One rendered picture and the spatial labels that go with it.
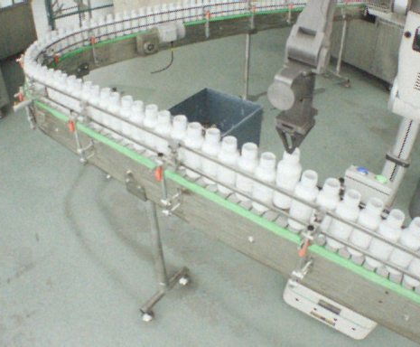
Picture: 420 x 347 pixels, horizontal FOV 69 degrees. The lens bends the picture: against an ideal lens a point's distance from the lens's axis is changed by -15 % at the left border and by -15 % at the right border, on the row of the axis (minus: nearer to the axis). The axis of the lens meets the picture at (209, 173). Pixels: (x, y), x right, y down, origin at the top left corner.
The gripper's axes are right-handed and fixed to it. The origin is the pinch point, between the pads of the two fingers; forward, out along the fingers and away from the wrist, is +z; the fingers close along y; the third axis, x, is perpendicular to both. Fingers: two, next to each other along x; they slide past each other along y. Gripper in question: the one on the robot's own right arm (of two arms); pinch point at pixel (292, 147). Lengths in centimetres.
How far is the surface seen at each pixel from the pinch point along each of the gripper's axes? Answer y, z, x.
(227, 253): -45, 122, -45
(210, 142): 1.7, 7.3, -22.7
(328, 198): 1.8, 8.3, 12.1
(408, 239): 2.2, 9.0, 34.3
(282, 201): 2.7, 14.7, 0.8
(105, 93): 1, 6, -68
